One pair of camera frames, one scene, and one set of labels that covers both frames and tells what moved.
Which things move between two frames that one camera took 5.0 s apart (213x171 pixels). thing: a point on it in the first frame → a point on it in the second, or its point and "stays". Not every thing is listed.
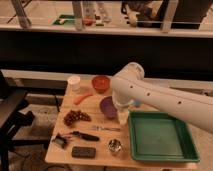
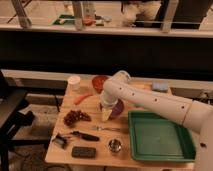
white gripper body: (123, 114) → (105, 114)
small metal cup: (114, 145) stays
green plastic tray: (158, 136) stays
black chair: (12, 103) stays
